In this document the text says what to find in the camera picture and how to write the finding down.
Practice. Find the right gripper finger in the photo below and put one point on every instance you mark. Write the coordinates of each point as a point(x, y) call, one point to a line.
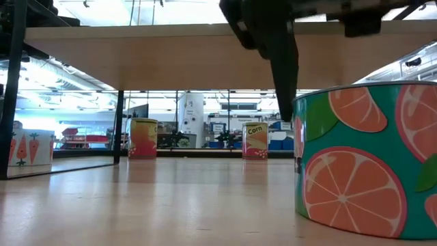
point(283, 75)
point(237, 24)

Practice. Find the corn print can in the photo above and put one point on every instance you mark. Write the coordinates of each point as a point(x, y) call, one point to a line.
point(142, 138)
point(255, 141)

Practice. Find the orange slice print can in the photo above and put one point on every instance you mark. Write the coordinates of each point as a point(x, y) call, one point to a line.
point(358, 164)

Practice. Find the carrot print can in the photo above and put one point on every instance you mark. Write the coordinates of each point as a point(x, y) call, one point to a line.
point(34, 147)

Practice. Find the black workstation robot arm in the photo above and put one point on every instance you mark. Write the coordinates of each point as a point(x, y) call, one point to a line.
point(228, 138)
point(177, 138)

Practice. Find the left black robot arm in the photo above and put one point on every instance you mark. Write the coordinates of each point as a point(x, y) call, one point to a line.
point(4, 34)

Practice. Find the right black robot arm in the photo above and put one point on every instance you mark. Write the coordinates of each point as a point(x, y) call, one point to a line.
point(362, 24)

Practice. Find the blue storage bin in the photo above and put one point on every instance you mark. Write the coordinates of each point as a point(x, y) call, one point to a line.
point(215, 145)
point(275, 145)
point(288, 144)
point(277, 125)

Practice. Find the blue framed sign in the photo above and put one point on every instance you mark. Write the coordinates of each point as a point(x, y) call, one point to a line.
point(218, 127)

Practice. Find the white round pillar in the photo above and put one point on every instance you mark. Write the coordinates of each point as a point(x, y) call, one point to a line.
point(191, 112)

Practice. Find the dark computer monitor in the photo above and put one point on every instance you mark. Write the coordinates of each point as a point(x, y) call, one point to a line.
point(140, 111)

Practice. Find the red cart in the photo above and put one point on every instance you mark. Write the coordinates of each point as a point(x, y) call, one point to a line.
point(92, 138)

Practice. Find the person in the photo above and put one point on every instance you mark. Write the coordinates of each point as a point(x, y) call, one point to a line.
point(17, 124)

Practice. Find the black aluminium table frame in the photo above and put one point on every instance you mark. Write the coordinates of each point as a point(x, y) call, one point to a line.
point(191, 153)

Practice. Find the black ceiling camera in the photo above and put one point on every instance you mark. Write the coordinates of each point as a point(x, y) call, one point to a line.
point(413, 62)

